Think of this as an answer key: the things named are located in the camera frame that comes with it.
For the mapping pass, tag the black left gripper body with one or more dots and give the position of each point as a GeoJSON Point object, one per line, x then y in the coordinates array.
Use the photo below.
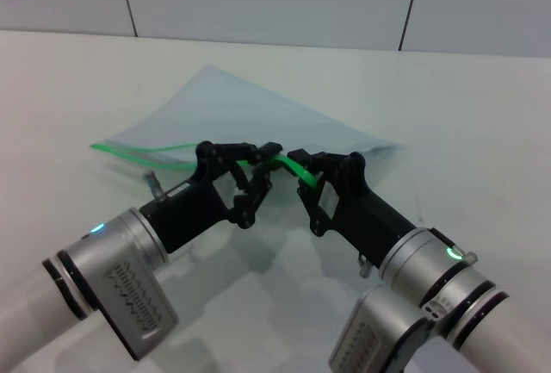
{"type": "Point", "coordinates": [189, 205]}

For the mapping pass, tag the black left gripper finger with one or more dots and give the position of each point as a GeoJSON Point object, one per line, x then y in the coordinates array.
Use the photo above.
{"type": "Point", "coordinates": [258, 192]}
{"type": "Point", "coordinates": [245, 151]}

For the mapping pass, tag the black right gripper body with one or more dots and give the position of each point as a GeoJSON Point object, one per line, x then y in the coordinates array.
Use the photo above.
{"type": "Point", "coordinates": [361, 222]}

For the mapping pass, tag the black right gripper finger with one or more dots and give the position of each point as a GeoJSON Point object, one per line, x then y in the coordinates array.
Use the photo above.
{"type": "Point", "coordinates": [312, 209]}
{"type": "Point", "coordinates": [331, 162]}

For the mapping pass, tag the translucent green zip document bag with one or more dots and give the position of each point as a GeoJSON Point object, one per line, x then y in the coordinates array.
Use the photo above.
{"type": "Point", "coordinates": [258, 114]}

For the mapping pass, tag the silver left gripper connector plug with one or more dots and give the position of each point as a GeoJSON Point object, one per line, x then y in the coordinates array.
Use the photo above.
{"type": "Point", "coordinates": [153, 185]}

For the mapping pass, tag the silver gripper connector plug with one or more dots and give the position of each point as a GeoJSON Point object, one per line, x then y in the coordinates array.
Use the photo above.
{"type": "Point", "coordinates": [364, 266]}
{"type": "Point", "coordinates": [153, 185]}

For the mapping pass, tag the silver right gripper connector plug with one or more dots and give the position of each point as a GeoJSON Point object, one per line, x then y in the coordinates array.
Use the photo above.
{"type": "Point", "coordinates": [364, 266]}

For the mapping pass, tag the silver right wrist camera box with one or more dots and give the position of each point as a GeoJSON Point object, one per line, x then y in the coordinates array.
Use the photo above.
{"type": "Point", "coordinates": [379, 334]}

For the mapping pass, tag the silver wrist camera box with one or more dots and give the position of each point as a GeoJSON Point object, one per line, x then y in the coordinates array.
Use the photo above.
{"type": "Point", "coordinates": [138, 308]}
{"type": "Point", "coordinates": [379, 334]}

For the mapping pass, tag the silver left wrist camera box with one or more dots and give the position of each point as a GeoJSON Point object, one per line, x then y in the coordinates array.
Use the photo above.
{"type": "Point", "coordinates": [138, 308]}

